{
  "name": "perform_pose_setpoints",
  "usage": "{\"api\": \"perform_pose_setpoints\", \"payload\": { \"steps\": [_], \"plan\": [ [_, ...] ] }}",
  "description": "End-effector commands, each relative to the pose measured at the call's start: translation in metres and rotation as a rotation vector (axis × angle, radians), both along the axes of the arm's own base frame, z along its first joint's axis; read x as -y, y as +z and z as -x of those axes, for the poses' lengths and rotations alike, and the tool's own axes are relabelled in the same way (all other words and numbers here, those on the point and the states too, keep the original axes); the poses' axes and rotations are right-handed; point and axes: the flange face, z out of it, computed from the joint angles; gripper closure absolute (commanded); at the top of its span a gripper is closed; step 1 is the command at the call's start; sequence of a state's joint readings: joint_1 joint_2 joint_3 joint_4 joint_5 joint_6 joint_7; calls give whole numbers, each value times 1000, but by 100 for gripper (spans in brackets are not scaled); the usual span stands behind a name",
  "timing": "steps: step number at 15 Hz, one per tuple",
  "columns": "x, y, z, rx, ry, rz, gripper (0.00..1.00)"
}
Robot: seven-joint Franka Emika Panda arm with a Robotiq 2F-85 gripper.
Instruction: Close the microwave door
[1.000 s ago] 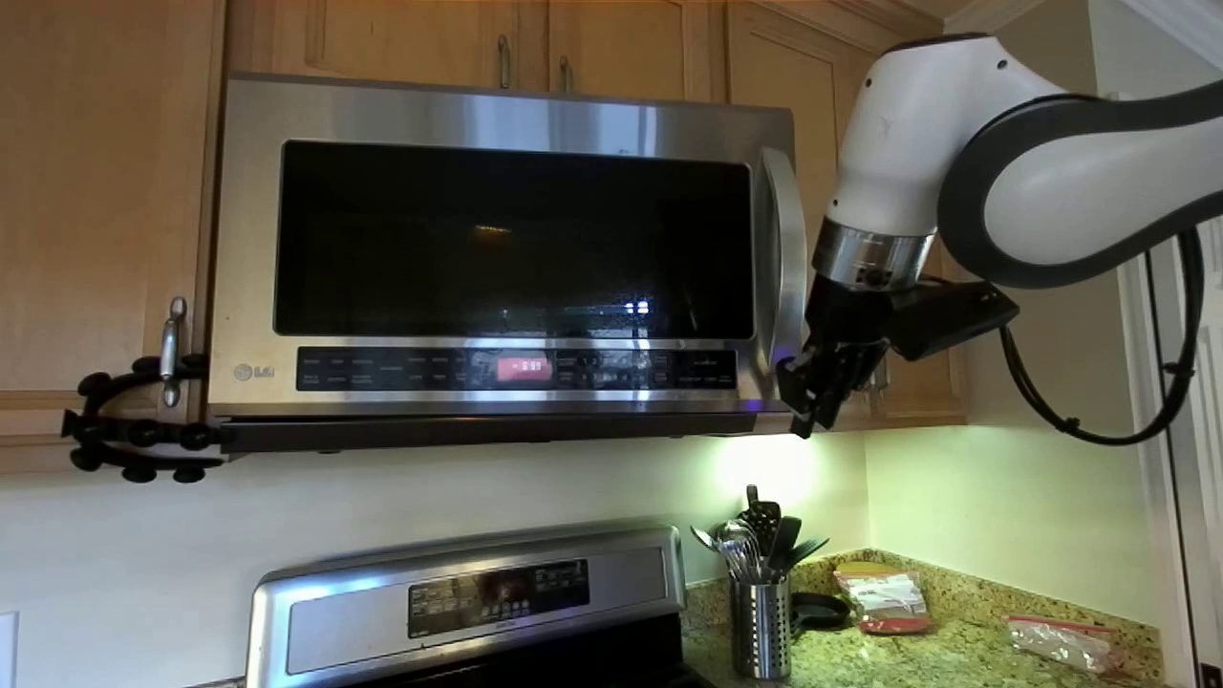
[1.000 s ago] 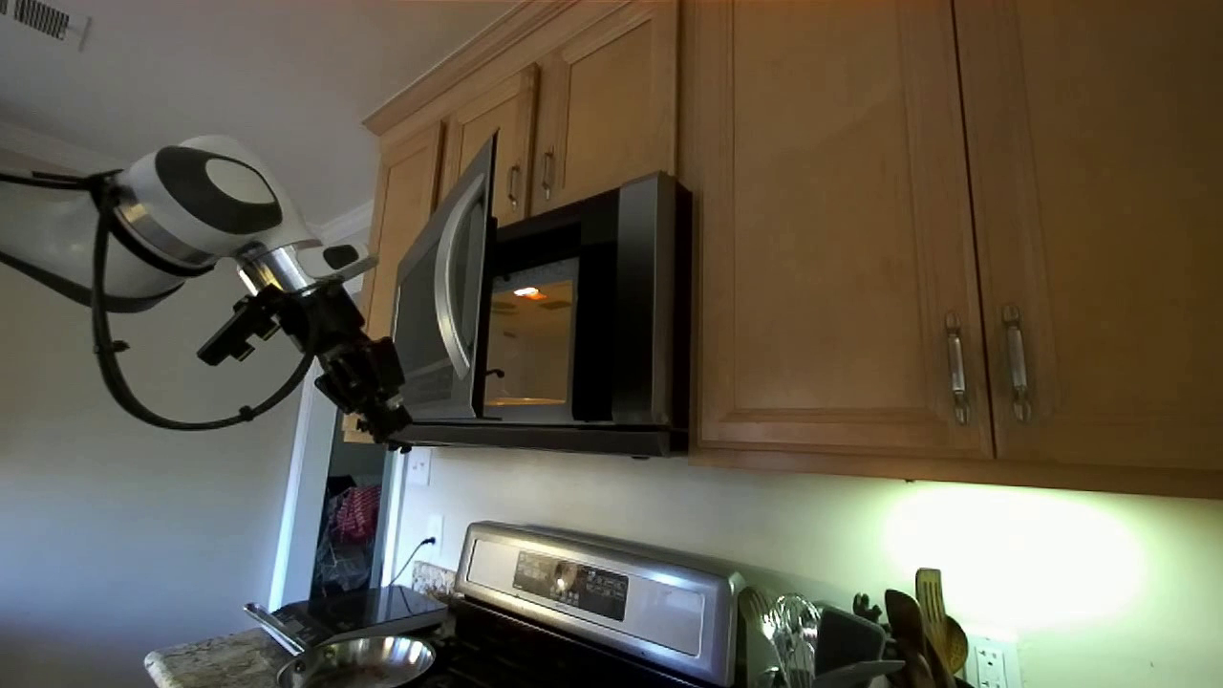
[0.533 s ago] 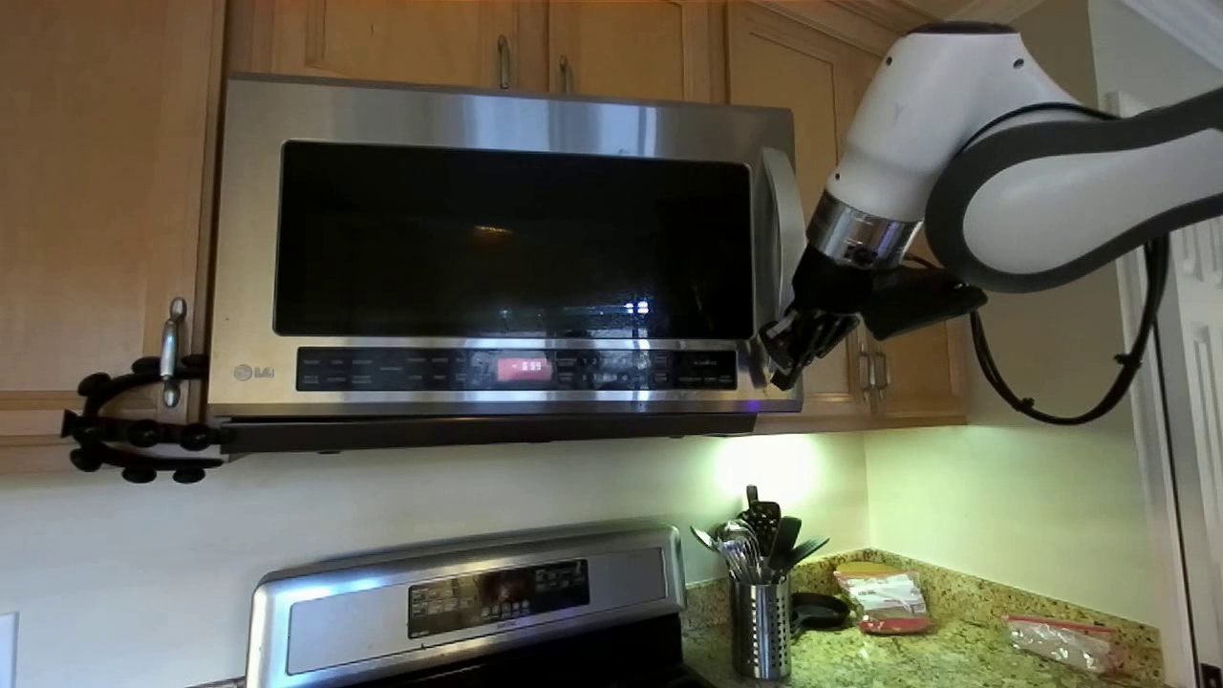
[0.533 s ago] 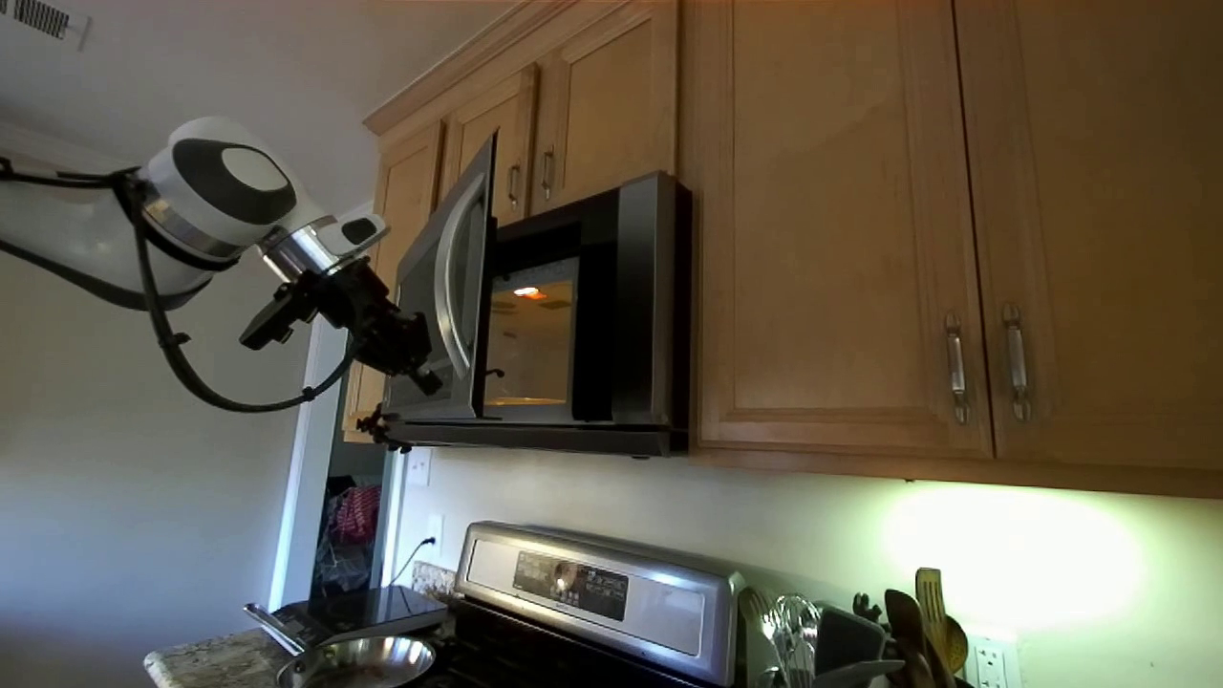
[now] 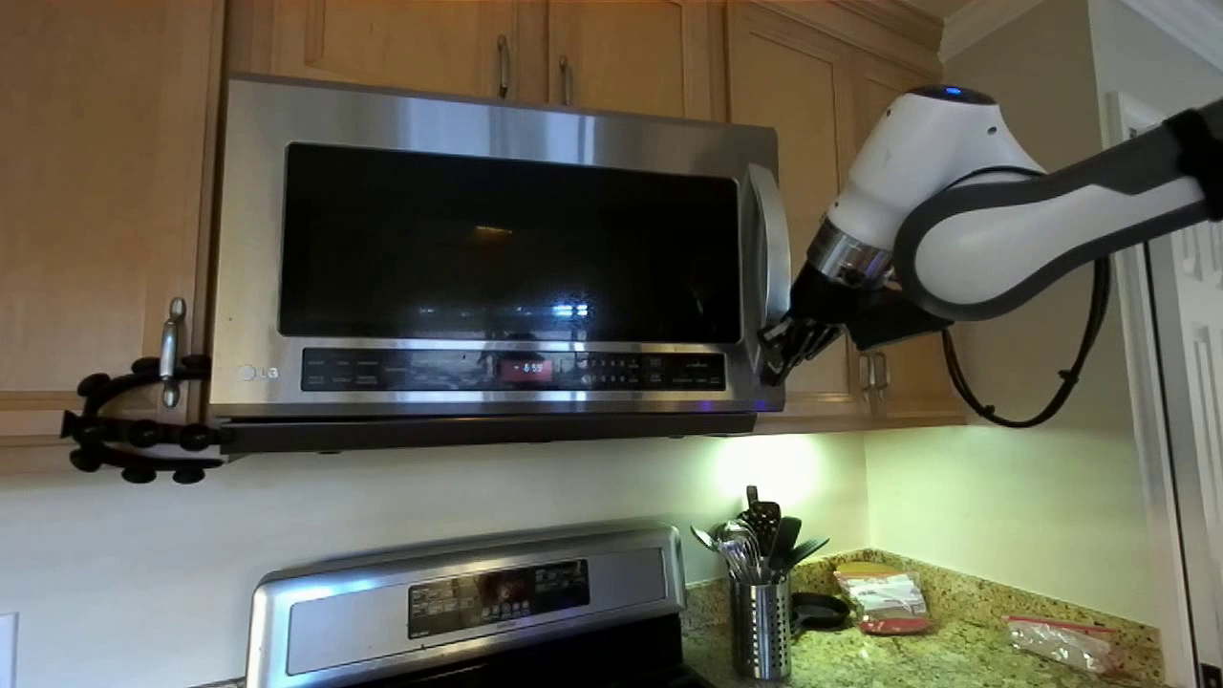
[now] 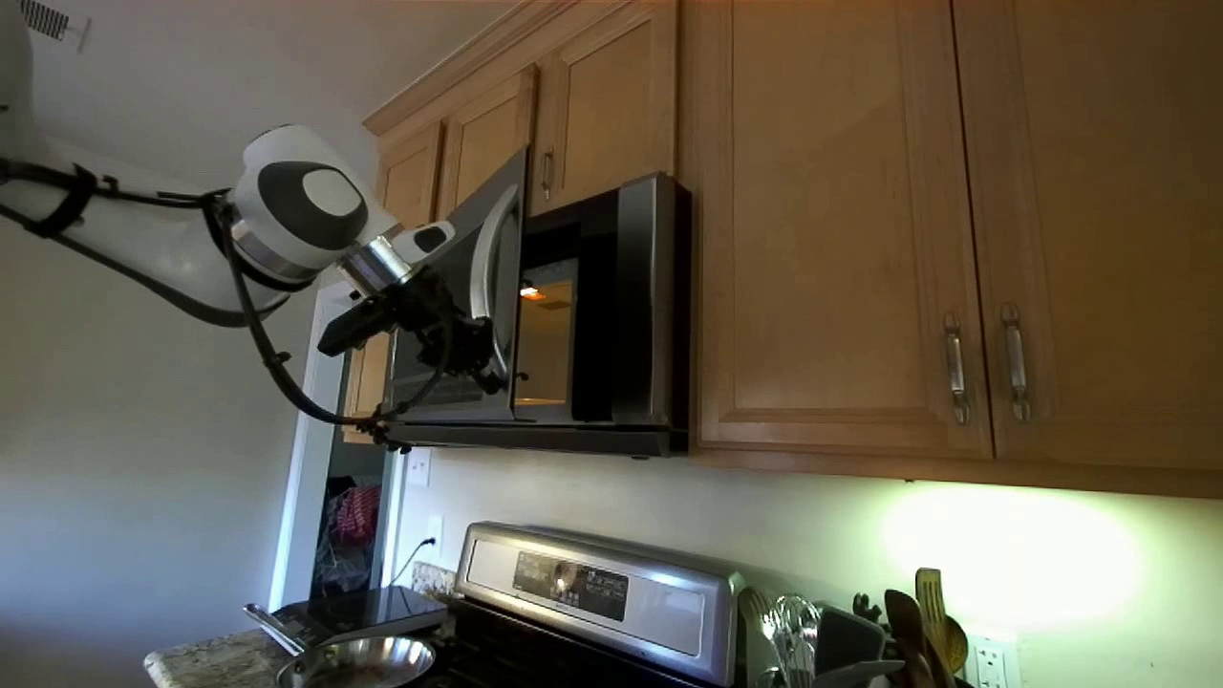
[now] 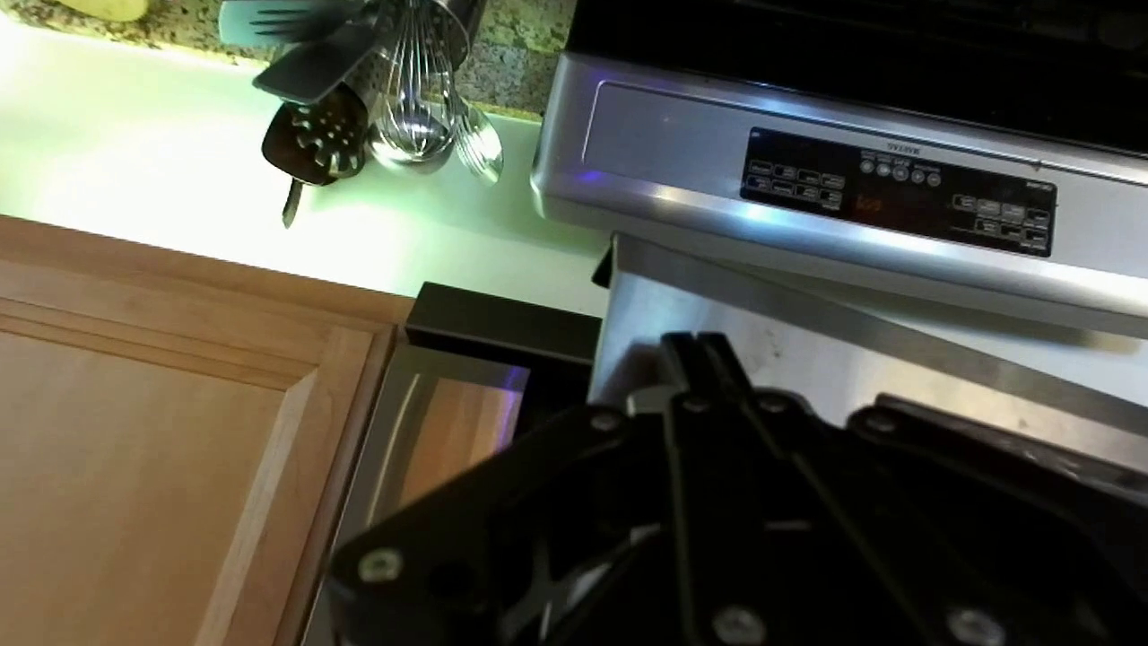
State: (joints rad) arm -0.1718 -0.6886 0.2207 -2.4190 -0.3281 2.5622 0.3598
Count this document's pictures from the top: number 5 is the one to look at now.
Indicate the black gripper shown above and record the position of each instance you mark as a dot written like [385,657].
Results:
[820,308]

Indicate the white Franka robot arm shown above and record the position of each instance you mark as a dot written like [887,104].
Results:
[1008,231]

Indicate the stainless steel microwave body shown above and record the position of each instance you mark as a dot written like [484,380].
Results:
[509,429]

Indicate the black kitchen spatula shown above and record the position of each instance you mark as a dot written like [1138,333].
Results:
[760,531]

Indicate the dark kitchen spoon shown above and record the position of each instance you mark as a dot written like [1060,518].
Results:
[806,557]

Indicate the silver kitchen utensil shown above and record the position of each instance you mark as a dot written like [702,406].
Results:
[713,543]

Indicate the small black countertop object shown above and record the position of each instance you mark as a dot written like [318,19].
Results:
[820,614]

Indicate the red and white food package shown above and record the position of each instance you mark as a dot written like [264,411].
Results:
[886,600]

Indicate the metal utensil holder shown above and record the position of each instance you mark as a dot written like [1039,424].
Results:
[763,631]

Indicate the clear plastic food bag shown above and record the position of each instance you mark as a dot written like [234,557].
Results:
[1063,644]

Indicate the stainless steel stove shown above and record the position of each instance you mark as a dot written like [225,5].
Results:
[385,614]

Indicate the black flexible tripod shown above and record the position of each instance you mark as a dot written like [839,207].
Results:
[127,440]

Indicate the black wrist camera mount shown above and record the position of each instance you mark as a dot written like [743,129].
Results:
[900,318]

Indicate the light wood wall cabinet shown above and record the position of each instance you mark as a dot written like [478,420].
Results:
[637,58]
[91,178]
[814,117]
[385,44]

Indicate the white door frame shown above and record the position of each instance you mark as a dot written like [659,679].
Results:
[1179,445]

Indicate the white wall outlet plate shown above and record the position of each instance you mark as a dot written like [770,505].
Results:
[9,653]

